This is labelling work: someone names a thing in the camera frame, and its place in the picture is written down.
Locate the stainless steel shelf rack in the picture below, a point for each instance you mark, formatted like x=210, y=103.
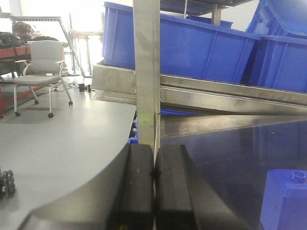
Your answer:
x=149, y=90

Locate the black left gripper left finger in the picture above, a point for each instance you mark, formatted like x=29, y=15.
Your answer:
x=120, y=197

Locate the far left blue bin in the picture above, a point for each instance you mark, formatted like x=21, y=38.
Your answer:
x=187, y=48

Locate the left blue plastic bin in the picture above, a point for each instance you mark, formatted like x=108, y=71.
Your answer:
x=279, y=59

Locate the blue square bottle without cap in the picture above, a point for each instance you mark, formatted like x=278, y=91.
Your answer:
x=284, y=205

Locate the grey office chair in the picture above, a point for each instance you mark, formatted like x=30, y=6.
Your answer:
x=45, y=68

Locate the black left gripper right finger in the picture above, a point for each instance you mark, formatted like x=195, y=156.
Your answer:
x=184, y=199

